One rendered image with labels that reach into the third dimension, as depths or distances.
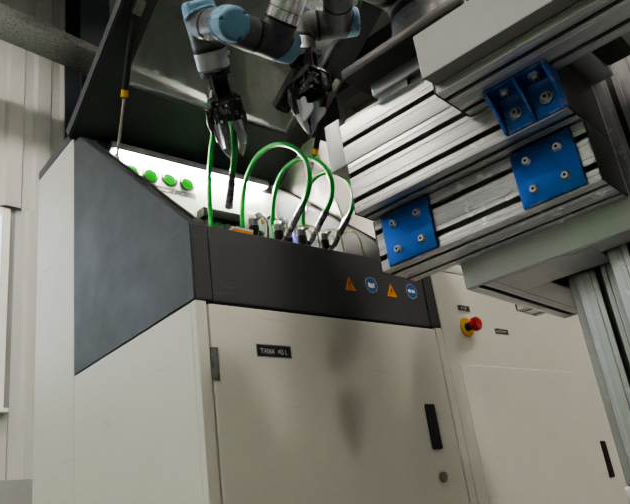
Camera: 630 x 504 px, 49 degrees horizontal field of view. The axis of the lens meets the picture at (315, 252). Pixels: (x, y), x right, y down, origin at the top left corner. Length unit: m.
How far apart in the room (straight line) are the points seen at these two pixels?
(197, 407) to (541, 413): 1.04
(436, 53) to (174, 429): 0.81
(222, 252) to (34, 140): 5.31
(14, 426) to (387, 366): 4.38
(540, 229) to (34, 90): 6.16
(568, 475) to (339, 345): 0.81
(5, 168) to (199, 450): 5.24
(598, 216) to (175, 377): 0.79
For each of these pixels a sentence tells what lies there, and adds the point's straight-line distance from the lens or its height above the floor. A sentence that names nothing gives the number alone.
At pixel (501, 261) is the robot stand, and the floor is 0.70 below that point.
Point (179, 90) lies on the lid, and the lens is 2.08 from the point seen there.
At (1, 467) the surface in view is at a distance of 5.57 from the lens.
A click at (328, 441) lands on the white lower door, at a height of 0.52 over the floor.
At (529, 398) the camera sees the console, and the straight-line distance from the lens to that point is 1.97.
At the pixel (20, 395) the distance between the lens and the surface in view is 5.74.
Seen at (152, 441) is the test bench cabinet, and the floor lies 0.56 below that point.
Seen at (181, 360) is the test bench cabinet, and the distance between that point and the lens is 1.33.
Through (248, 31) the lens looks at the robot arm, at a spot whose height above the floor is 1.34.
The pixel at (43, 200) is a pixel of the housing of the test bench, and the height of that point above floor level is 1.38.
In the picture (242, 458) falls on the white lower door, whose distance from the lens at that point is 1.28.
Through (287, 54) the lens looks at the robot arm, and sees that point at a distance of 1.60.
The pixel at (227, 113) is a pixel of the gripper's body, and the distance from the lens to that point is 1.64.
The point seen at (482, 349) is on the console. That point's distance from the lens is 1.87.
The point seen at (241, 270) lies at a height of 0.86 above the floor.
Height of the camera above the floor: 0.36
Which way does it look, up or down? 22 degrees up
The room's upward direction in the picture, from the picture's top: 8 degrees counter-clockwise
